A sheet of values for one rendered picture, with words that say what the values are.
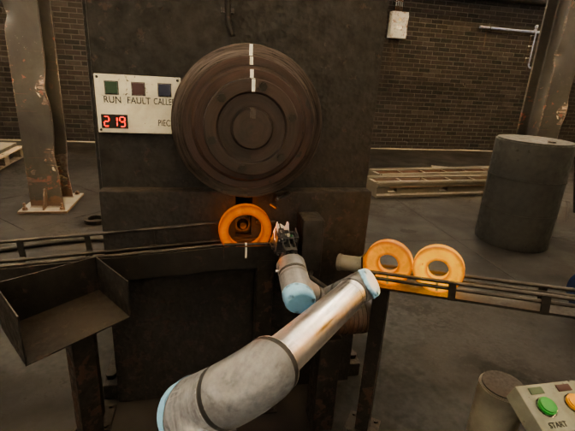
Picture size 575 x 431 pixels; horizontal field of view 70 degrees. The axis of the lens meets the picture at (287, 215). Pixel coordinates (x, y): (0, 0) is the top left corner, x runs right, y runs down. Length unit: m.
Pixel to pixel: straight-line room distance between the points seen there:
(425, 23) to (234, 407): 8.01
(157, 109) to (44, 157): 2.76
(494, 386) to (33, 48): 3.79
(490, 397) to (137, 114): 1.32
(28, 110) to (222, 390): 3.57
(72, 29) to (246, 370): 7.17
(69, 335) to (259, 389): 0.64
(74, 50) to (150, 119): 6.23
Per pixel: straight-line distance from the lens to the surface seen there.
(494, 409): 1.30
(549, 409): 1.16
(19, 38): 4.09
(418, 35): 8.36
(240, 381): 0.76
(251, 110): 1.22
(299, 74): 1.34
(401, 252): 1.37
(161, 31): 1.46
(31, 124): 4.12
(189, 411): 0.82
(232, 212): 1.41
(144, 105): 1.45
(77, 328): 1.27
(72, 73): 7.67
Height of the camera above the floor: 1.27
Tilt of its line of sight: 19 degrees down
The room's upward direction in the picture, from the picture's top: 3 degrees clockwise
